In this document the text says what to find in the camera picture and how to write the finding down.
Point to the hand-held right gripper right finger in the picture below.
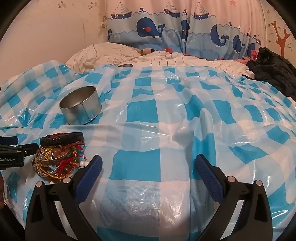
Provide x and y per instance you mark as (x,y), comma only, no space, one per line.
(210,178)

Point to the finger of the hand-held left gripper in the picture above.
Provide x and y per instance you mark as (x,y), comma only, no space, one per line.
(25,148)
(9,140)

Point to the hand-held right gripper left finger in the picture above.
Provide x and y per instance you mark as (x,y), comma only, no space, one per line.
(90,176)

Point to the metal bangle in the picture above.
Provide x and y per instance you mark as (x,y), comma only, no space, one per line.
(57,160)

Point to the round silver metal tin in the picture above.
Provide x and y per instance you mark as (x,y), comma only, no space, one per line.
(81,111)

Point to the blue white checked plastic sheet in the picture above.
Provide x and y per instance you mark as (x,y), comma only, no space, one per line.
(161,115)

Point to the small round dark object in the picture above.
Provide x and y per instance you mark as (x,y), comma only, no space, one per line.
(126,65)

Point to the pink cloth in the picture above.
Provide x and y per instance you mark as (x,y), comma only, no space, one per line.
(241,61)

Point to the white quilt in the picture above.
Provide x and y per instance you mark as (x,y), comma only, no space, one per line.
(111,53)

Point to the black clothes heap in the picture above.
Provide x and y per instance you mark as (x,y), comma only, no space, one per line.
(272,67)

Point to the brown and black object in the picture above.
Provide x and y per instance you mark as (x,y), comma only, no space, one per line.
(146,51)

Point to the white wardrobe with tree decal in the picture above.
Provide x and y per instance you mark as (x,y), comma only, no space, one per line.
(281,39)

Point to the pink whale print curtain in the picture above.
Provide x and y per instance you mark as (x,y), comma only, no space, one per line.
(161,30)

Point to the white wall socket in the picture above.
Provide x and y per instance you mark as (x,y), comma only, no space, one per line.
(104,22)

